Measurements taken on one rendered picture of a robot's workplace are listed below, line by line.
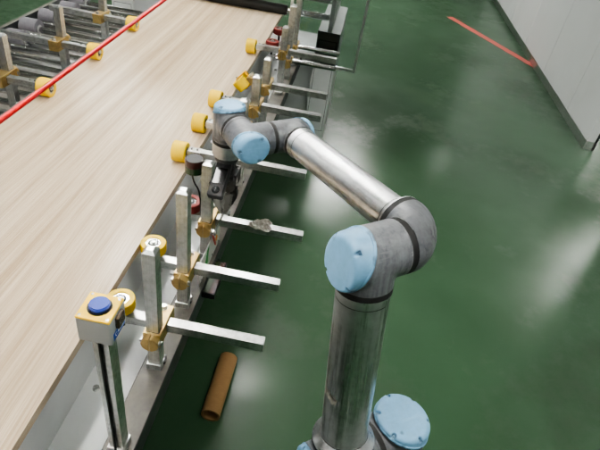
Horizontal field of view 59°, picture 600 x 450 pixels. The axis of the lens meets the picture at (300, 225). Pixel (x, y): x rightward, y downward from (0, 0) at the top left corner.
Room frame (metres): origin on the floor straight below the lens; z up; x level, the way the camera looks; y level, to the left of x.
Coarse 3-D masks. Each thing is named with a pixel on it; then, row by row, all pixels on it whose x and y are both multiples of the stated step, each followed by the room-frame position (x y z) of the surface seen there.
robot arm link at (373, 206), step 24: (288, 120) 1.32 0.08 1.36; (288, 144) 1.24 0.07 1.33; (312, 144) 1.19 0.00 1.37; (312, 168) 1.13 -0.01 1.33; (336, 168) 1.08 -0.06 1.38; (360, 168) 1.07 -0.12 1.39; (336, 192) 1.05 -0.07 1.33; (360, 192) 0.98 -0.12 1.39; (384, 192) 0.96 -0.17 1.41; (384, 216) 0.88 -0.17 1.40; (408, 216) 0.84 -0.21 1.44; (432, 216) 0.89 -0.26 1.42; (432, 240) 0.81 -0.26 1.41
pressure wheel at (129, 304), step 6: (120, 288) 1.01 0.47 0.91; (108, 294) 0.99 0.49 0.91; (114, 294) 0.99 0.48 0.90; (120, 294) 1.00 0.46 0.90; (126, 294) 1.00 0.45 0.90; (132, 294) 1.00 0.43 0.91; (126, 300) 0.98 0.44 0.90; (132, 300) 0.98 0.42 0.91; (126, 306) 0.95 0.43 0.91; (132, 306) 0.97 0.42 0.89; (126, 312) 0.95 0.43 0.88
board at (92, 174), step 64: (128, 64) 2.53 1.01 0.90; (192, 64) 2.67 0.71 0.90; (0, 128) 1.74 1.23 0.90; (64, 128) 1.82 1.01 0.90; (128, 128) 1.91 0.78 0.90; (0, 192) 1.35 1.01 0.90; (64, 192) 1.41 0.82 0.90; (128, 192) 1.47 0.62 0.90; (0, 256) 1.06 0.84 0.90; (64, 256) 1.11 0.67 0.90; (128, 256) 1.15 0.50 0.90; (0, 320) 0.84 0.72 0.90; (64, 320) 0.88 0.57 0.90; (0, 384) 0.67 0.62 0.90; (0, 448) 0.52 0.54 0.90
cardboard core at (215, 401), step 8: (224, 352) 1.50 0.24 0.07; (224, 360) 1.45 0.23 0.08; (232, 360) 1.46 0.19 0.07; (216, 368) 1.42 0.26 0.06; (224, 368) 1.41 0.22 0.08; (232, 368) 1.43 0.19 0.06; (216, 376) 1.37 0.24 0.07; (224, 376) 1.37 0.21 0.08; (216, 384) 1.32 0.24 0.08; (224, 384) 1.33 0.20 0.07; (208, 392) 1.29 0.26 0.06; (216, 392) 1.28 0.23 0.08; (224, 392) 1.30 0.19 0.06; (208, 400) 1.24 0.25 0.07; (216, 400) 1.25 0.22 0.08; (224, 400) 1.27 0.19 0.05; (208, 408) 1.20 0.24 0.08; (216, 408) 1.21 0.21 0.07; (208, 416) 1.21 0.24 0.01; (216, 416) 1.21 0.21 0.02
